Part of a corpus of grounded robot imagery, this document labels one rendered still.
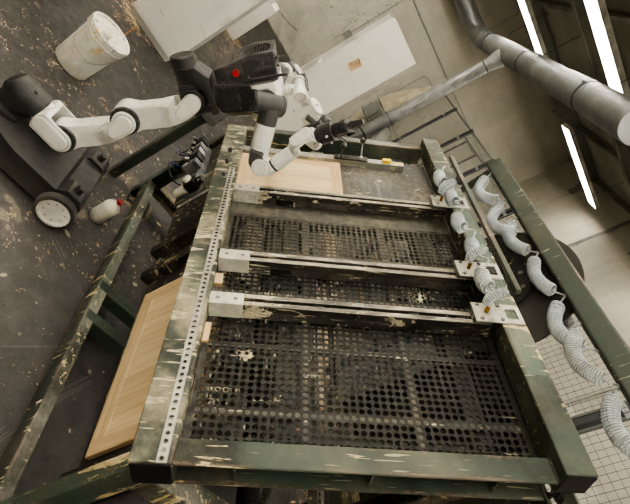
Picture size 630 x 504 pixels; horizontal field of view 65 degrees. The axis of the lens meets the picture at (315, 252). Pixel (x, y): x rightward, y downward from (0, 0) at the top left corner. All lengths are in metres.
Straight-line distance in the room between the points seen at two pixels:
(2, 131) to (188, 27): 2.61
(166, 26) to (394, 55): 2.66
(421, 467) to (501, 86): 10.13
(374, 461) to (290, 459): 0.24
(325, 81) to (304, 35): 4.45
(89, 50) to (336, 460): 2.93
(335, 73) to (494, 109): 5.63
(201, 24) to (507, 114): 7.81
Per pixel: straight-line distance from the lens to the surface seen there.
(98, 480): 1.64
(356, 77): 6.34
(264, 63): 2.37
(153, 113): 2.60
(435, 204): 2.56
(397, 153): 3.24
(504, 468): 1.67
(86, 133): 2.75
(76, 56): 3.70
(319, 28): 10.70
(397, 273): 2.10
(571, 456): 1.74
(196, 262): 2.05
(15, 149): 2.74
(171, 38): 5.06
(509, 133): 11.58
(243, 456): 1.50
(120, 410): 2.20
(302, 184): 2.68
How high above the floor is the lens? 1.88
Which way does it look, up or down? 18 degrees down
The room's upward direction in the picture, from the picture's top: 65 degrees clockwise
